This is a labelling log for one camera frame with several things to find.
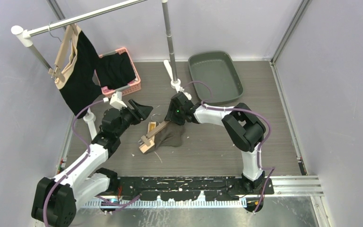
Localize grey-green plastic tub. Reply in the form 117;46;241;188
188;51;244;105

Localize pink perforated plastic basket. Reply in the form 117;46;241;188
95;47;141;97

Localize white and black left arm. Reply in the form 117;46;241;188
31;99;153;227

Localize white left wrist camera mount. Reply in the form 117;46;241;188
103;91;128;110

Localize grey-brown underwear with beige waistband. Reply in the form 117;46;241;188
145;122;185;154

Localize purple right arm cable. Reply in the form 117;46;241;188
183;80;276;215

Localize black clothes in basket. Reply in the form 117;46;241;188
95;52;136;90

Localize white and metal clothes rack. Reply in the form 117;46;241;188
10;0;191;140

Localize beige clip hanger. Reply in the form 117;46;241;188
138;113;169;154
48;23;79;89

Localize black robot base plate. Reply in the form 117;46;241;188
101;176;274;201

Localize black underwear with beige waistband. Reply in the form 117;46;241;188
56;31;102;119

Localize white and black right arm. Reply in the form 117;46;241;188
165;92;266;194

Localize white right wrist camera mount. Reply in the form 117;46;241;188
175;87;192;101

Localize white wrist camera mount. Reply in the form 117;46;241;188
175;87;192;101
103;91;128;110

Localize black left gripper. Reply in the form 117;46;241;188
115;100;152;138

